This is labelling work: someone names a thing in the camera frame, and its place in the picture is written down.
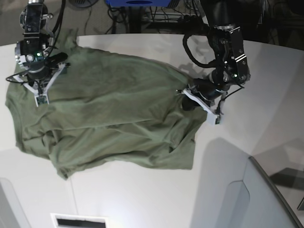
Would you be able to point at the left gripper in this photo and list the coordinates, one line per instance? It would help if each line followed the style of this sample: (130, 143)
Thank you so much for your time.
(209, 96)

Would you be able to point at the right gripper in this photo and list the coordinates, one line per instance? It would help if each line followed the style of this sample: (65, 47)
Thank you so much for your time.
(39, 73)

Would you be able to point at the green t-shirt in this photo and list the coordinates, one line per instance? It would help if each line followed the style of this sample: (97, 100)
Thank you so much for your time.
(107, 107)

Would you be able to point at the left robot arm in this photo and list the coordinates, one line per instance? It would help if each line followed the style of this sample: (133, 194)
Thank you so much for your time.
(229, 67)

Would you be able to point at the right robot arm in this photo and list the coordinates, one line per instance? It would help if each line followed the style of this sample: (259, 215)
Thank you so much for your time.
(38, 36)

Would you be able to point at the black power strip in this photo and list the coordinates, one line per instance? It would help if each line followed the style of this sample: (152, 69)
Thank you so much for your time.
(159, 17)

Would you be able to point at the blue box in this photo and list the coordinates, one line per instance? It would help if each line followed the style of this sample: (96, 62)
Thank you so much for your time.
(138, 3)

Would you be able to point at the grey chair backrest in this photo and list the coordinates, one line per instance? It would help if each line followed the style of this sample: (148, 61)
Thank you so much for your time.
(276, 193)

